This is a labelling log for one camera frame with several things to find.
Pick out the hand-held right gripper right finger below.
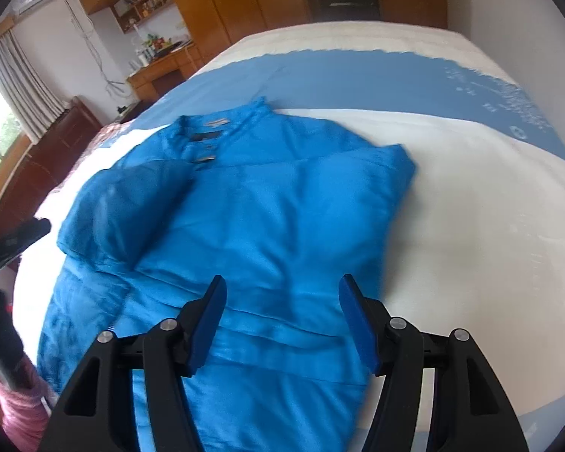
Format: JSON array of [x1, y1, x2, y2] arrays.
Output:
[[338, 273, 530, 452]]

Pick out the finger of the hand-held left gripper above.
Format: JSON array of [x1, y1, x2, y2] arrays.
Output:
[[0, 219, 52, 264]]

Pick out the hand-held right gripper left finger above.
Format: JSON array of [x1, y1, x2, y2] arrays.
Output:
[[38, 275, 228, 452]]

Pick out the blue padded jacket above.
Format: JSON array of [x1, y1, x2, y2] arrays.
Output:
[[37, 96, 417, 452]]

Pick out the person's left forearm pink sleeve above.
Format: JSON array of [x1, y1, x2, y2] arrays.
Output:
[[0, 355, 57, 452]]

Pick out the dark wooden headboard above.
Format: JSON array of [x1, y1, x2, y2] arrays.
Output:
[[0, 96, 104, 241]]

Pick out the pink patterned pillow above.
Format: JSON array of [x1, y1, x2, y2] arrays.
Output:
[[68, 122, 137, 184]]

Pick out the white and blue bed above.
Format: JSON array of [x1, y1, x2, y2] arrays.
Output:
[[9, 21, 565, 452]]

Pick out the grey striped curtain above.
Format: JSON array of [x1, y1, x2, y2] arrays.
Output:
[[0, 28, 69, 139]]

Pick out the wooden desk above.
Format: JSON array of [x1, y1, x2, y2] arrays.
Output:
[[127, 42, 205, 104]]

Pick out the row of desk bottles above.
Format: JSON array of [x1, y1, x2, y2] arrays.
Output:
[[132, 33, 191, 67]]

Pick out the black box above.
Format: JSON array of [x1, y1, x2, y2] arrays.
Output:
[[317, 0, 382, 22]]

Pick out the wall cables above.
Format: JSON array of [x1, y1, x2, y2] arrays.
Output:
[[66, 0, 125, 90]]

